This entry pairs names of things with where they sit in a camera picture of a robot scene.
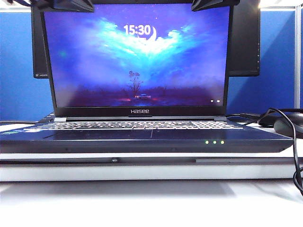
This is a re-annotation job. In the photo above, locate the black Logitech mouse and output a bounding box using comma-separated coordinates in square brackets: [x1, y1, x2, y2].
[274, 118, 303, 140]

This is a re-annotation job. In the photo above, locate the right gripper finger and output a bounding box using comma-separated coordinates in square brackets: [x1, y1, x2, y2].
[192, 0, 241, 12]
[191, 0, 214, 12]

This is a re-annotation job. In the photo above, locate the silver partition post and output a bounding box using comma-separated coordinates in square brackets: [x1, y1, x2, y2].
[294, 6, 303, 109]

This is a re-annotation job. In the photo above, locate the black power cable with plug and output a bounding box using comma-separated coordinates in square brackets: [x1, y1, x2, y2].
[226, 113, 261, 119]

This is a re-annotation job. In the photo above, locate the thick black cable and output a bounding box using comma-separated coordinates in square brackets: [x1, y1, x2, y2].
[259, 108, 303, 197]

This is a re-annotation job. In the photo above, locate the black Hasee laptop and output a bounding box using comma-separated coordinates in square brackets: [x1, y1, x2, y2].
[0, 0, 294, 154]

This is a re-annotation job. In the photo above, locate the black ASUS monitor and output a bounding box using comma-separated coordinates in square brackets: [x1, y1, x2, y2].
[30, 0, 261, 80]

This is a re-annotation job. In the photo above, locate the black Logitech keyboard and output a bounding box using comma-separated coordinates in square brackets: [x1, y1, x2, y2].
[39, 113, 55, 123]

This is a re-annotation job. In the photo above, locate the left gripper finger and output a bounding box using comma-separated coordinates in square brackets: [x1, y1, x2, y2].
[33, 0, 55, 11]
[53, 0, 95, 13]

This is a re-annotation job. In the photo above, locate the grey partition top rail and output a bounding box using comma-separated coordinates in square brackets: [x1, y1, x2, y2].
[0, 8, 32, 14]
[260, 6, 296, 11]

